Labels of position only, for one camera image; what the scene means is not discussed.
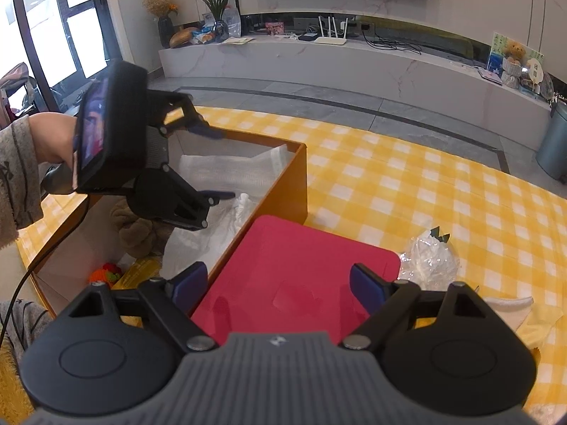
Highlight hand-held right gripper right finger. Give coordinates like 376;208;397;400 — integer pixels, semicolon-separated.
341;263;499;350

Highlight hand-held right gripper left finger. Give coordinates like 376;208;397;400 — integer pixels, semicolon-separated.
57;261;220;354

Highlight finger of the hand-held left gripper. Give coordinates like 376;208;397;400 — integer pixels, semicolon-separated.
155;166;235;231
148;90;224;140

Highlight white bubble wrap bag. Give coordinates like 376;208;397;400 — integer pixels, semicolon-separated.
163;147;294;281

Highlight brown plush toy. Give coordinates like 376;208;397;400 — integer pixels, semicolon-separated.
110;198;179;260

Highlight red box lid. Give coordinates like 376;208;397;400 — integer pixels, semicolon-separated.
191;215;402;347

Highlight orange storage box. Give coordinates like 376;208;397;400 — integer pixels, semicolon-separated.
27;125;308;319

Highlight person's left forearm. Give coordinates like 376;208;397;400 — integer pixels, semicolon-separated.
0;113;83;249

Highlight yellow packet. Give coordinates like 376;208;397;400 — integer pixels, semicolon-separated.
112;256;165;292

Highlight clear plastic bag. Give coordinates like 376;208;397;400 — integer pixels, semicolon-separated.
398;226;460;292

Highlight bread loaf plush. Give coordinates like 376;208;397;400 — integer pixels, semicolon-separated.
169;27;201;49

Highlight orange knitted toy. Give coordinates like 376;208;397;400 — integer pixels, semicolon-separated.
88;263;123;289

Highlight dried flowers in dark vase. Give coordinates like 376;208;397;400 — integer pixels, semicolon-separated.
142;0;179;49

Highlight yellow checkered tablecloth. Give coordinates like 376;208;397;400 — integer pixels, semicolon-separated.
15;106;567;421

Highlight green plant in glass vase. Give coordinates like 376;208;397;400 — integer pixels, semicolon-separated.
189;0;241;43

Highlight glass sliding door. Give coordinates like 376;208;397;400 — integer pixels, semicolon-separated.
0;0;112;113

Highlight white towel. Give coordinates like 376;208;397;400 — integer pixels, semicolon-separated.
479;294;535;331

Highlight person's grey sweater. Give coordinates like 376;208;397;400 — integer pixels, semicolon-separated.
0;300;56;356

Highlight white router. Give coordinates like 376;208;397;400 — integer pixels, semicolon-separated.
314;15;349;46

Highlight yellow cloth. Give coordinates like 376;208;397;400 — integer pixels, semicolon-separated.
513;305;552;351

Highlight white marble tv cabinet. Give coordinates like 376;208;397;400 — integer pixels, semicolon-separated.
158;34;554;155

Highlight yellow fluffy cushion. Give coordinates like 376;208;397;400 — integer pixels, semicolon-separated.
0;341;37;422

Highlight grey trash can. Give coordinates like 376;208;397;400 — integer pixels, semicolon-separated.
535;101;567;181

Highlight green poster card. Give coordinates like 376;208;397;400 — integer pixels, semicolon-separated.
487;32;511;74

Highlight teddy bear in white pot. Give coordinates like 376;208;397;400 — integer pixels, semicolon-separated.
502;41;529;88

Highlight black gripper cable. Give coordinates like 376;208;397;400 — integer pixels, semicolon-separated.
0;194;92;351

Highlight black cables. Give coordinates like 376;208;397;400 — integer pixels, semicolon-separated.
364;24;422;55

